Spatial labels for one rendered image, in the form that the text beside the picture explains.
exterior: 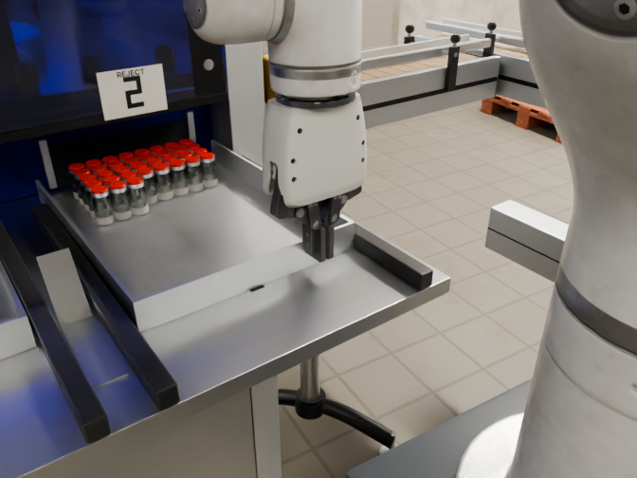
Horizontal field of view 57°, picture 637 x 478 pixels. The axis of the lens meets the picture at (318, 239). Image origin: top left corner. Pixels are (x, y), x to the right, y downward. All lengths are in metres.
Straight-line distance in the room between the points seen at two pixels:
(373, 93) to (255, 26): 0.71
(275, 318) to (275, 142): 0.17
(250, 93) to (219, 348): 0.45
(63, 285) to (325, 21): 0.34
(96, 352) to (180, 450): 0.61
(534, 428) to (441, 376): 1.46
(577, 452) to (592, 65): 0.22
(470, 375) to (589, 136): 1.63
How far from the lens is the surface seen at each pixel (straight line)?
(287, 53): 0.52
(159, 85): 0.82
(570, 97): 0.25
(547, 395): 0.37
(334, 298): 0.60
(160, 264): 0.67
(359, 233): 0.68
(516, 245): 1.57
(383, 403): 1.74
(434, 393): 1.79
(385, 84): 1.19
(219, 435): 1.19
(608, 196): 0.28
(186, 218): 0.76
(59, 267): 0.61
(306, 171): 0.55
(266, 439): 1.27
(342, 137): 0.56
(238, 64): 0.87
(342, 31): 0.52
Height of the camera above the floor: 1.23
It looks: 29 degrees down
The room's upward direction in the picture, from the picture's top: straight up
